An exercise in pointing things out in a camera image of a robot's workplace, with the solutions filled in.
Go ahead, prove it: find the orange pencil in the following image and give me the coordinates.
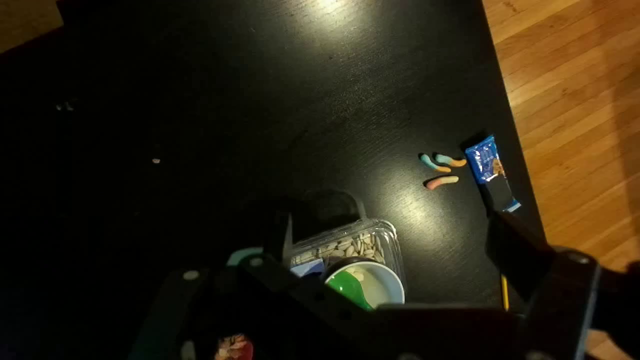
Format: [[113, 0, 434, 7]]
[[501, 273, 513, 314]]

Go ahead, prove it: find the white bowl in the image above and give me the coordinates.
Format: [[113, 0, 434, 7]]
[[325, 259, 408, 314]]

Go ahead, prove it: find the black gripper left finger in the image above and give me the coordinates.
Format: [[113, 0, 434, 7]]
[[256, 198, 296, 270]]

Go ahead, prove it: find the green plastic spoon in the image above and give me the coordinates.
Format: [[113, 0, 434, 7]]
[[325, 267, 375, 312]]

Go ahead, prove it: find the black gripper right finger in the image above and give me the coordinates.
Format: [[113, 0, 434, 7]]
[[484, 210, 552, 303]]

